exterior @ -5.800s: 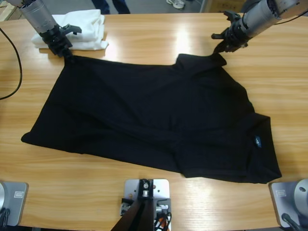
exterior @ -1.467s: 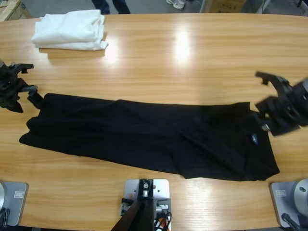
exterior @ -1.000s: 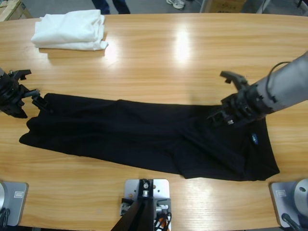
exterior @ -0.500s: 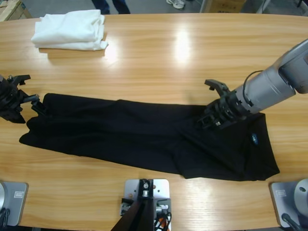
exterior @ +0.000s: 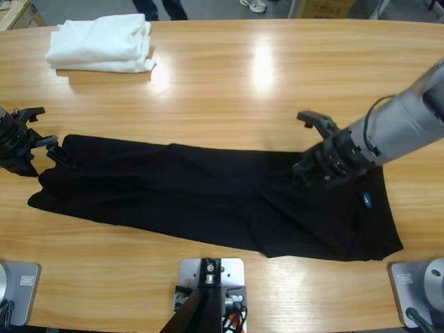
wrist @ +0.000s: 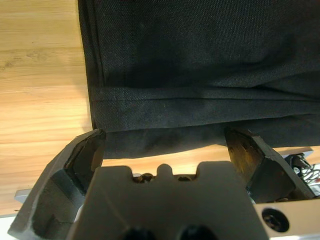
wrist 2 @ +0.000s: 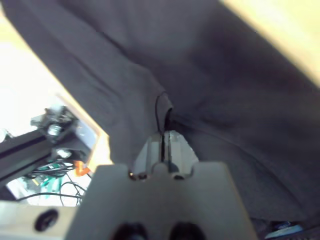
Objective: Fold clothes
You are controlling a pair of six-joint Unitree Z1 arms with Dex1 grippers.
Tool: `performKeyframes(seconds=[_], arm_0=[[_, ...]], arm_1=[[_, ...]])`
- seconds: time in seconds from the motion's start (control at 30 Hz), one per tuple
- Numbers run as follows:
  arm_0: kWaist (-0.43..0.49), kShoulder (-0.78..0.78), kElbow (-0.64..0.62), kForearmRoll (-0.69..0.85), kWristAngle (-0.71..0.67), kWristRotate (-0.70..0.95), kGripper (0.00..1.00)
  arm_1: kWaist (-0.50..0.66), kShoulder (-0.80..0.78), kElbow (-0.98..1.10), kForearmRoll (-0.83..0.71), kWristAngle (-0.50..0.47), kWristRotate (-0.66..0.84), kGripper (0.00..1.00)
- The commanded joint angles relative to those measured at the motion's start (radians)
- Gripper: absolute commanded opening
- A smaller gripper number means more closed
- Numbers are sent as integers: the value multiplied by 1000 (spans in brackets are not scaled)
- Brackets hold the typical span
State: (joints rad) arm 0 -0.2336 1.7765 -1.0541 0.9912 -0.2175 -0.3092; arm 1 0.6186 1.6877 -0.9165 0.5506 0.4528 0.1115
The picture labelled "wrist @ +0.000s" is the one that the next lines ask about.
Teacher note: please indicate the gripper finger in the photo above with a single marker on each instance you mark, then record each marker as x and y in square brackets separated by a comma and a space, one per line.
[57, 185]
[260, 167]

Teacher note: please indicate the arm grey base plate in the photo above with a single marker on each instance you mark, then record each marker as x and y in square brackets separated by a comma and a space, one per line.
[22, 196]

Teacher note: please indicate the black polo shirt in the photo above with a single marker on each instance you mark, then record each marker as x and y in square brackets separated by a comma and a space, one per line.
[200, 62]

